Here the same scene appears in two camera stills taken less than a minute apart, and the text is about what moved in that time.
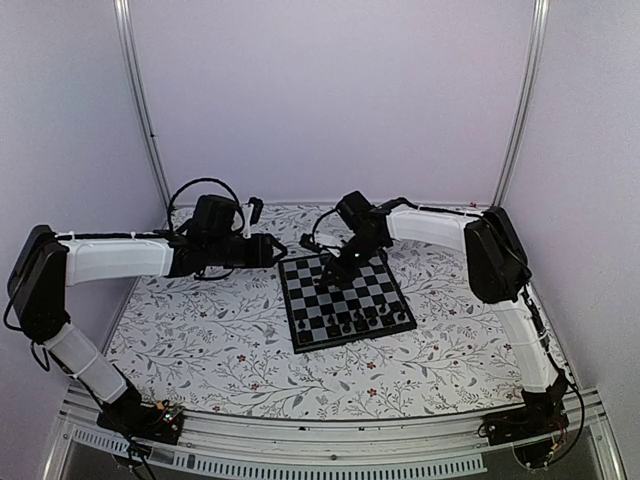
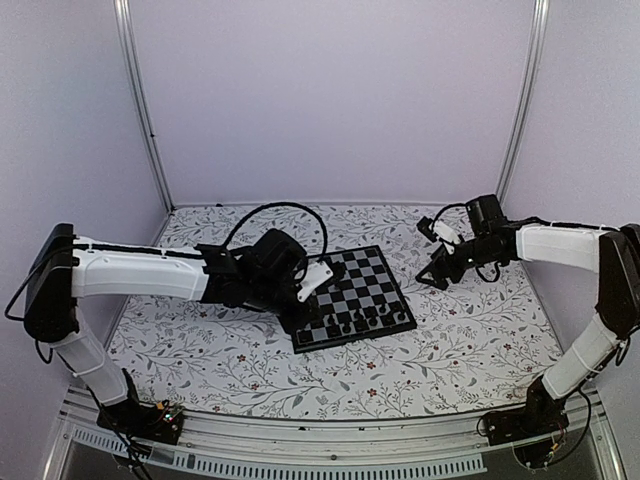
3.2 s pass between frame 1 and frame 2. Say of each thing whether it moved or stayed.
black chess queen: stayed
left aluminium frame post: stayed
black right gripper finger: moved
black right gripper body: moved
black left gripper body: moved
